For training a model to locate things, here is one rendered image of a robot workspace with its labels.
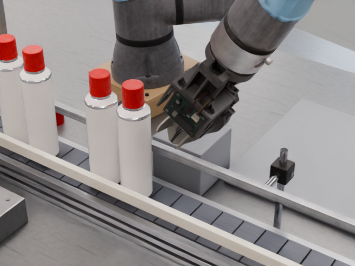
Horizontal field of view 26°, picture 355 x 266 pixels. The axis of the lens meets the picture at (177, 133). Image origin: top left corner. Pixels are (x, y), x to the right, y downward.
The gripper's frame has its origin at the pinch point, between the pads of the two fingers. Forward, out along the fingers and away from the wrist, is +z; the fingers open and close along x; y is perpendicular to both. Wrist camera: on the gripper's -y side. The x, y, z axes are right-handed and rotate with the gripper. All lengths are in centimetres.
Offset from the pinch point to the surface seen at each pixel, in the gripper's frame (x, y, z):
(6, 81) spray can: -28.1, 2.2, 17.1
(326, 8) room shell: -23, -258, 132
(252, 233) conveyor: 18.0, -1.9, 6.5
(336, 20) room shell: -14, -249, 127
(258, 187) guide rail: 13.8, -3.0, -0.3
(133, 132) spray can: -5.2, 2.2, 4.3
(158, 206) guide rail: 4.9, 4.3, 10.1
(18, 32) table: -52, -37, 53
